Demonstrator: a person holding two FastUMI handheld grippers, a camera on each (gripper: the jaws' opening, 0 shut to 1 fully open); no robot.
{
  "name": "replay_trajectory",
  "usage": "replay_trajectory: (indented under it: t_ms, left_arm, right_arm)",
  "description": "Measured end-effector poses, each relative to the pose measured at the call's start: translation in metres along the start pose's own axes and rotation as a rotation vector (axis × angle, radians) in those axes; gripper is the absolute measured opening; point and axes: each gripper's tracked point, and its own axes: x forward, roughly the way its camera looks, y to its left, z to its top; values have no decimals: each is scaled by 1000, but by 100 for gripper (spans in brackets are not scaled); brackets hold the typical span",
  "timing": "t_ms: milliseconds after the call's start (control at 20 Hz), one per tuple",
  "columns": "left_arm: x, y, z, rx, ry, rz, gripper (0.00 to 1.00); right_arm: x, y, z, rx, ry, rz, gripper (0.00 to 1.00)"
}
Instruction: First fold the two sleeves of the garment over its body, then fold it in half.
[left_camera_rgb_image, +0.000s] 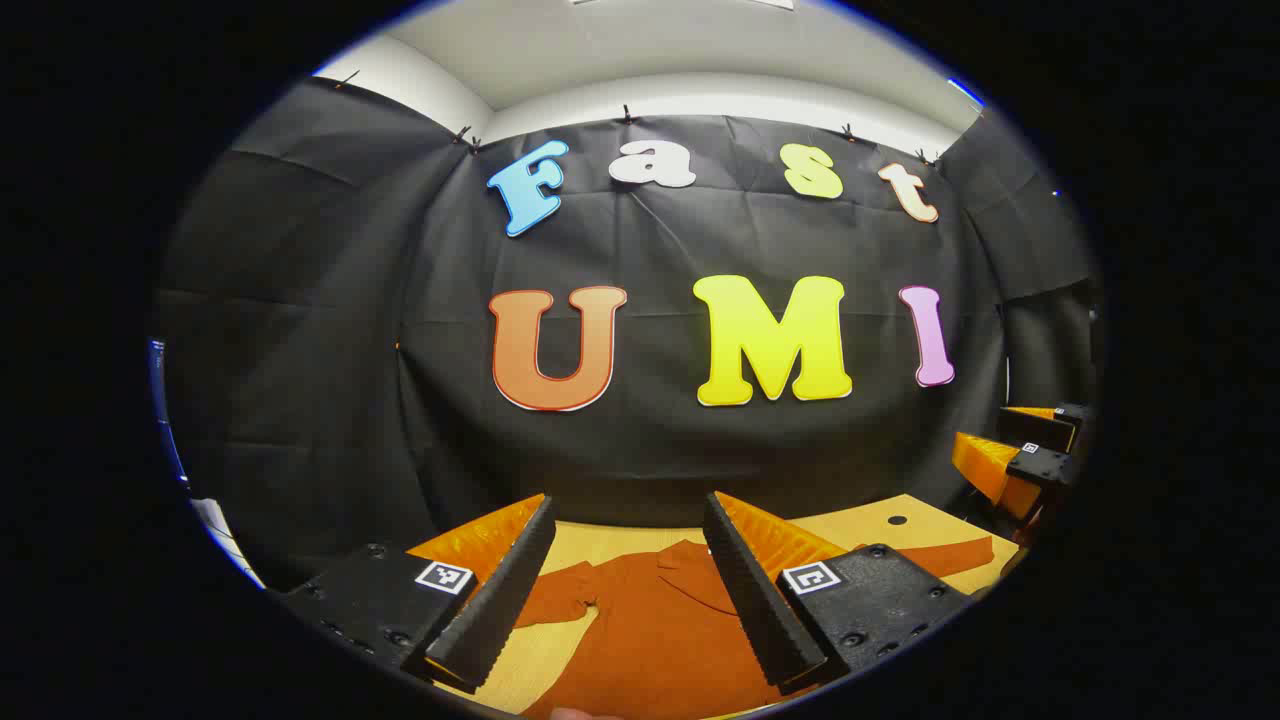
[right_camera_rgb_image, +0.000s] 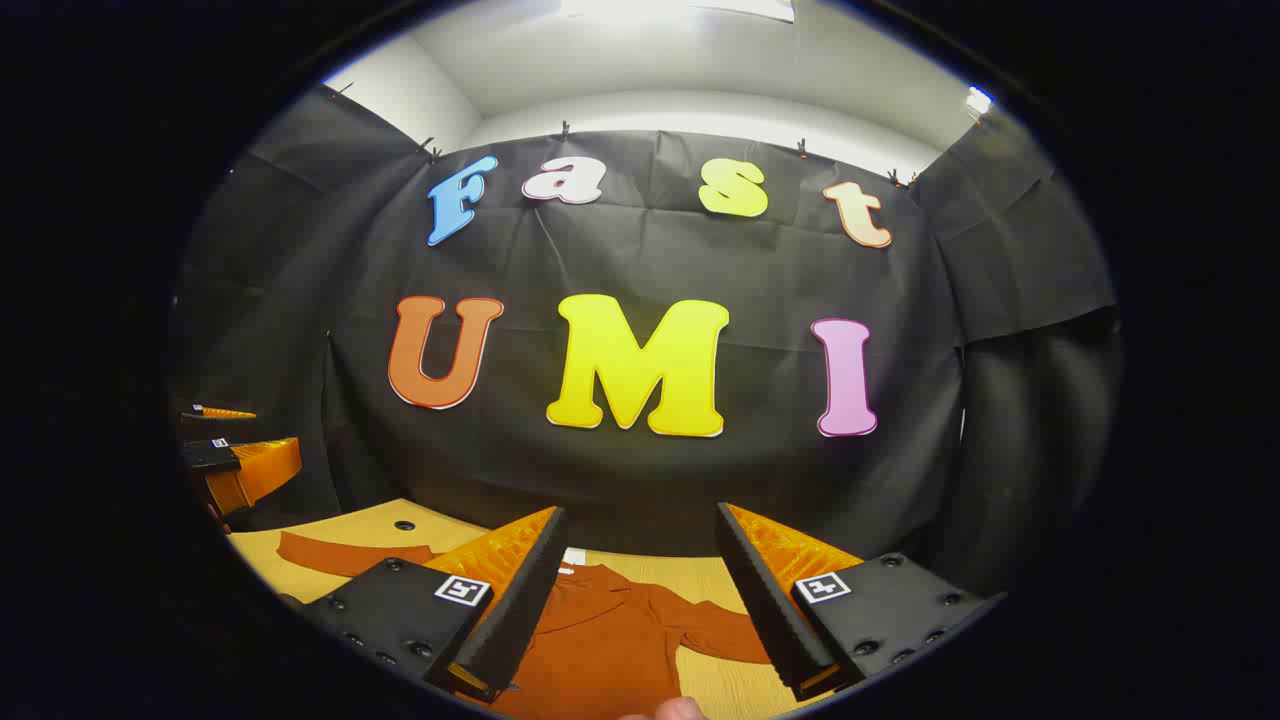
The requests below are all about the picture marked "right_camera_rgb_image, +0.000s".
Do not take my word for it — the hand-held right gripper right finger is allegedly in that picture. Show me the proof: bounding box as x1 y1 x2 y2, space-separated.
714 502 1007 703

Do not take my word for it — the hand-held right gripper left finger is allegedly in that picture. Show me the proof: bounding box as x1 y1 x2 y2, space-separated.
298 505 571 703

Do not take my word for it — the orange shirt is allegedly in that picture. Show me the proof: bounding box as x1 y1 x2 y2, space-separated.
277 530 773 720

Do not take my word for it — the black backdrop cloth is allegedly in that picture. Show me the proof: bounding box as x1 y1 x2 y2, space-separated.
170 85 1121 601

